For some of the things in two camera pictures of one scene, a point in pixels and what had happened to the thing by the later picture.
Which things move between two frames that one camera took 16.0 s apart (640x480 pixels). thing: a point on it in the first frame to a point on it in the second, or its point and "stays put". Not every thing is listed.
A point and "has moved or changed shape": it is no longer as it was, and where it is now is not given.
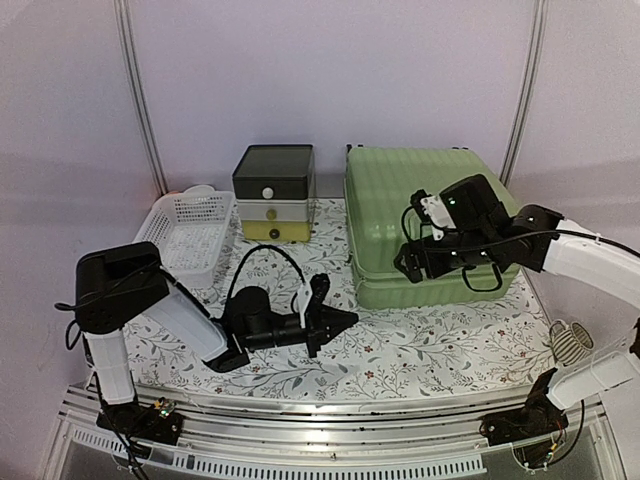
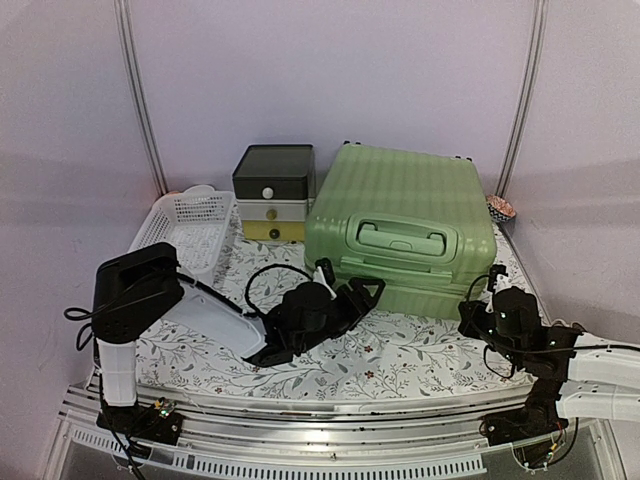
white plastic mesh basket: (190, 229) stays put
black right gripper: (413, 250) to (470, 325)
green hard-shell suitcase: (378, 184) has moved or changed shape
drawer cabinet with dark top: (275, 189) stays put
